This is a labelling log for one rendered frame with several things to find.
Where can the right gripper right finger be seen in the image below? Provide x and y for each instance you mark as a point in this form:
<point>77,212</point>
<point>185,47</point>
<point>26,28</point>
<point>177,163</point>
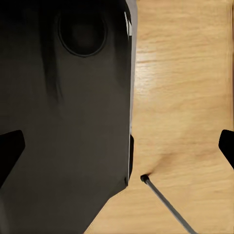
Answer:
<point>226,145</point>

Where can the camera tripod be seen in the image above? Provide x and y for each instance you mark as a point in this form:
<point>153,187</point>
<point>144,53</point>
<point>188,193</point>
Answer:
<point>189,229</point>

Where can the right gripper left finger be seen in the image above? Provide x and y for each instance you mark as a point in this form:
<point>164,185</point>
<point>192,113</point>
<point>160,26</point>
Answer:
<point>11,146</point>

